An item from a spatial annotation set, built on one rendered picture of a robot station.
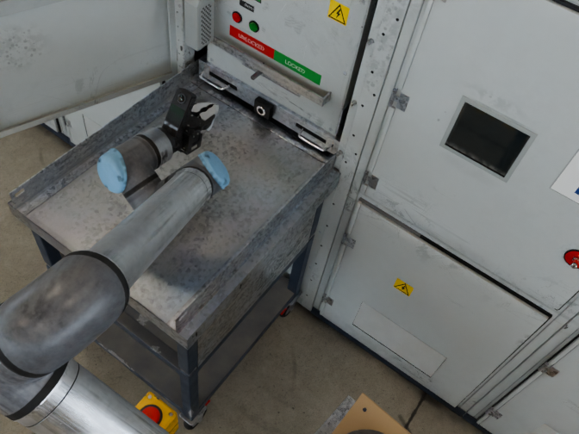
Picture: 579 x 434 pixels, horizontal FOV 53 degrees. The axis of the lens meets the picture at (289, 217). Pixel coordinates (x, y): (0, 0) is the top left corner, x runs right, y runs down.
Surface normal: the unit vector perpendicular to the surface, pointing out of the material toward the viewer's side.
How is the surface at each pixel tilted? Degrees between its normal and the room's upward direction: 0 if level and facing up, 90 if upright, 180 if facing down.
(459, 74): 90
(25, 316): 20
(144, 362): 0
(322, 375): 0
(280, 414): 0
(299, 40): 90
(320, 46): 90
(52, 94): 90
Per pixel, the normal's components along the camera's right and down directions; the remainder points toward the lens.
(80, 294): 0.48, -0.33
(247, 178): 0.11, -0.59
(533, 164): -0.58, 0.62
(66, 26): 0.58, 0.70
